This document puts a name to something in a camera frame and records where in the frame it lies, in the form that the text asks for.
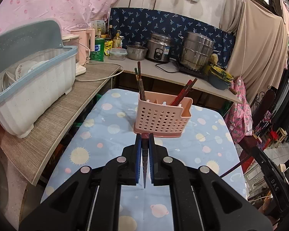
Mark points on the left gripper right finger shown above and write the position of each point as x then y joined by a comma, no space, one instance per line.
158,172

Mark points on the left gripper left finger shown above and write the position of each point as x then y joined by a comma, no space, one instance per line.
131,171

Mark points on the dark red chopstick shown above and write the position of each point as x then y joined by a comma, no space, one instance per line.
145,151
185,91

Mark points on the bright red chopstick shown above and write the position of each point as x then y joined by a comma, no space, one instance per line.
180,96

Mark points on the dark brown chopstick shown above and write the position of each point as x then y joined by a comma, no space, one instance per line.
140,82

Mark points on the green chopstick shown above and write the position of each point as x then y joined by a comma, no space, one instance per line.
137,78

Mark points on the blue dotted tablecloth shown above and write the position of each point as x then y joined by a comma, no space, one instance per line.
109,127

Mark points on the pink perforated utensil holder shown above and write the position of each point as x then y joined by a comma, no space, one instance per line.
157,116

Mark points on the pink floral garment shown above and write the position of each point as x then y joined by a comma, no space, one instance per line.
239,118

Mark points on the pink electric kettle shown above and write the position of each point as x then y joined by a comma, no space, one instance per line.
84,39

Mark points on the blue bowl with vegetables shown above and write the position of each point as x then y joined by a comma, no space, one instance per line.
219,78

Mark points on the clear food container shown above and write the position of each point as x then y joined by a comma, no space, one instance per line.
117,54

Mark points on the small steel bowl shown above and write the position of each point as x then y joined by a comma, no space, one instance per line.
136,52

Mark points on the silver rice cooker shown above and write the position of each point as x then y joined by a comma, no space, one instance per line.
159,48

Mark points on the yellow oil bottle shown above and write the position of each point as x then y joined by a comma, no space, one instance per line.
117,40

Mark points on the stainless steel steamer pot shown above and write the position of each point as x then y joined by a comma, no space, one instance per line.
196,51

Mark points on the white dish rack bin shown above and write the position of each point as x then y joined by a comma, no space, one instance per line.
43,78

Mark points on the navy leaf pattern cloth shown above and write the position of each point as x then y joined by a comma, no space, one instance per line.
137,25

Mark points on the beige hanging curtain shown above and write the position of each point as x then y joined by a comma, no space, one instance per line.
259,55

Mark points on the pink dotted curtain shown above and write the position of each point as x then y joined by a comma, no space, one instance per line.
71,14

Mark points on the grey blue rack lid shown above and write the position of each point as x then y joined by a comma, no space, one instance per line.
25,40

